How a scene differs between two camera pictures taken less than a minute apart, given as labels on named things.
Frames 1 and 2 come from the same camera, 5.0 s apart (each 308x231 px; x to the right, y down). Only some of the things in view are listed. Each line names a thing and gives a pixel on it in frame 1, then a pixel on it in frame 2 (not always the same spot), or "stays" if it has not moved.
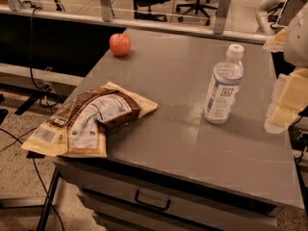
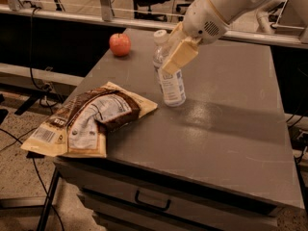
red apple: (119, 43) stays
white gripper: (296, 43) to (201, 20)
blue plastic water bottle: (225, 84) to (171, 83)
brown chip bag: (80, 125) stays
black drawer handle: (149, 204) stays
